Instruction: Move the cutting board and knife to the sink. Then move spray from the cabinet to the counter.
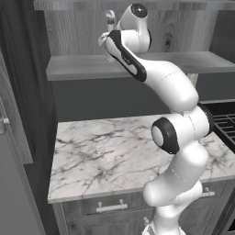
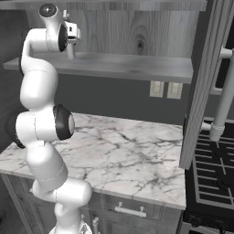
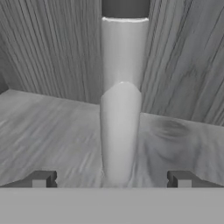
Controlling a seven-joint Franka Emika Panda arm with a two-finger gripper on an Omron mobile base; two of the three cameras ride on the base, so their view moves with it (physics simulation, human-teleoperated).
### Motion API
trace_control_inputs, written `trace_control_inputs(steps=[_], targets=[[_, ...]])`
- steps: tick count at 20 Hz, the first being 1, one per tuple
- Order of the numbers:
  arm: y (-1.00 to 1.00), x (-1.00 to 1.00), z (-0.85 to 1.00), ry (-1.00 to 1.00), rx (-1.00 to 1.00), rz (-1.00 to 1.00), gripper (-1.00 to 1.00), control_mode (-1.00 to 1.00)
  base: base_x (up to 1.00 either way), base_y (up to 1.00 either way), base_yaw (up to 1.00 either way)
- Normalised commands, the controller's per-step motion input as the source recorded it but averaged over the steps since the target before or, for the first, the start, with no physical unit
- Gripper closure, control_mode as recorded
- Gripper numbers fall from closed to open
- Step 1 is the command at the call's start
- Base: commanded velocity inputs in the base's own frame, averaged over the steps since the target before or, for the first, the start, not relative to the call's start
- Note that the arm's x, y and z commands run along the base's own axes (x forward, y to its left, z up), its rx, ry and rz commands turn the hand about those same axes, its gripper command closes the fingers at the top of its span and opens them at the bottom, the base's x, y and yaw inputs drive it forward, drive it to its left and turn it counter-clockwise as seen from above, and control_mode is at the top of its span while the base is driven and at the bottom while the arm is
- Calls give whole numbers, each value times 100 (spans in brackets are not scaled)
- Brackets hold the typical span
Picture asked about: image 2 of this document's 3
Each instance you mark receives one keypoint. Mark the grey drawer front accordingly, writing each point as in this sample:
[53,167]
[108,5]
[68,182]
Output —
[134,207]

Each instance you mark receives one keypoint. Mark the black hob knob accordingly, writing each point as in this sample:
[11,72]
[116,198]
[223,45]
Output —
[195,221]

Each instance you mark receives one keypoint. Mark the grey wooden cabinet door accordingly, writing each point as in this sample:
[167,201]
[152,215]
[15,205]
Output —
[201,76]

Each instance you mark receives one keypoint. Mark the grey wooden wall cabinet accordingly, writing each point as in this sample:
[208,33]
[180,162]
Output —
[128,27]

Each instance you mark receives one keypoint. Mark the white wall outlet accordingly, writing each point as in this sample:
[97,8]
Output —
[175,90]
[157,89]

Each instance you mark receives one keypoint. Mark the grey lower cabinet door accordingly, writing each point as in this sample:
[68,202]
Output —
[27,204]

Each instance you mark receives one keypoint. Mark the black microwave oven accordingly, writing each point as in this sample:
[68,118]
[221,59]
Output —
[225,64]

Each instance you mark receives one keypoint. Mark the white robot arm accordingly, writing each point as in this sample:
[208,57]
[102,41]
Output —
[39,91]

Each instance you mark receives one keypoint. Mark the black gas hob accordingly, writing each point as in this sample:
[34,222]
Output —
[213,173]

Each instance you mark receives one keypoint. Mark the grey wooden cabinet shelf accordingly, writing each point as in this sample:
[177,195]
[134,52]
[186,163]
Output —
[122,65]

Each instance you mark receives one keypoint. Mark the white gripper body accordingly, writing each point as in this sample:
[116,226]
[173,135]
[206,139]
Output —
[71,50]

